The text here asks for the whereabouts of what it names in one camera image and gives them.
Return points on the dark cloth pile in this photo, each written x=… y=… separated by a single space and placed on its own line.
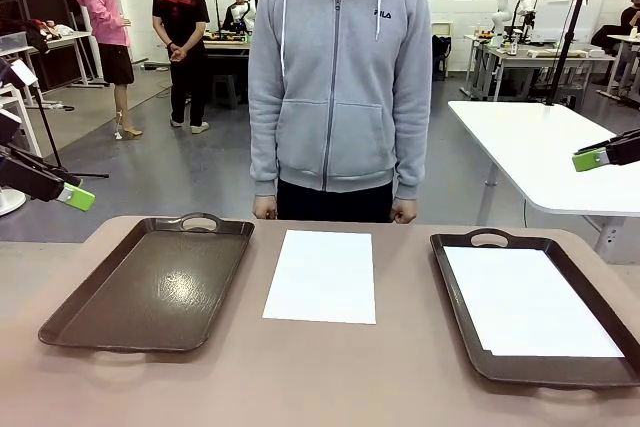
x=37 y=32

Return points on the clear plastic storage box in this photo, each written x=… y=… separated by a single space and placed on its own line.
x=12 y=42

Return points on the person's right hand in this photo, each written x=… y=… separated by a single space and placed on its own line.
x=265 y=208

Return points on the grey zip hoodie torso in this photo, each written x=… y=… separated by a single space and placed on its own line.
x=340 y=97

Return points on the black backpack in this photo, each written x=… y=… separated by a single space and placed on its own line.
x=440 y=54

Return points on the man in black t-shirt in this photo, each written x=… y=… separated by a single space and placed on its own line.
x=180 y=12

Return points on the person's right forearm grey sleeve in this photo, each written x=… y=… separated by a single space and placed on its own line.
x=264 y=157

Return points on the white A4 paper stack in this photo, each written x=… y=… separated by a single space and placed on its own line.
x=320 y=277

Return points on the person's left hand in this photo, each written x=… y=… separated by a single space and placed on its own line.
x=405 y=212

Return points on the white cluttered side table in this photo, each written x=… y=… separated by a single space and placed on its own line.
x=70 y=37

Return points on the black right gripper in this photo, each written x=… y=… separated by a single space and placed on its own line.
x=631 y=152

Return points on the black camera pole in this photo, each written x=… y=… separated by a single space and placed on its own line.
x=567 y=47

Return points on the white round stand base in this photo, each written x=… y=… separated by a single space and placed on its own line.
x=10 y=202

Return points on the large white table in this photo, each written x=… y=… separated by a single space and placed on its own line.
x=525 y=147

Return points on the black tripod with white panel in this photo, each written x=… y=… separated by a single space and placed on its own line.
x=22 y=72

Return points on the black office chair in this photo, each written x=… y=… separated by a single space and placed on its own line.
x=607 y=37

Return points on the person's left forearm grey sleeve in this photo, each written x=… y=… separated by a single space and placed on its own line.
x=412 y=157

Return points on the black trousers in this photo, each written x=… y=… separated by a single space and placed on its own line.
x=335 y=204

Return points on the long grey work table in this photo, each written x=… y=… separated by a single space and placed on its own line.
x=545 y=56

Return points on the seated person with black hair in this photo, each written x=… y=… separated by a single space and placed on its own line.
x=631 y=17

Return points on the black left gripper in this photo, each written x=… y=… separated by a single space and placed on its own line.
x=15 y=169

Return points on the wooden top work table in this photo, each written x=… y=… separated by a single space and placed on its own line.
x=230 y=47

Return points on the grey stool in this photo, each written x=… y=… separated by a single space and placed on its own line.
x=225 y=89

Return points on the mannequin in pink hoodie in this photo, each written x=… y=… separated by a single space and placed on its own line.
x=97 y=2

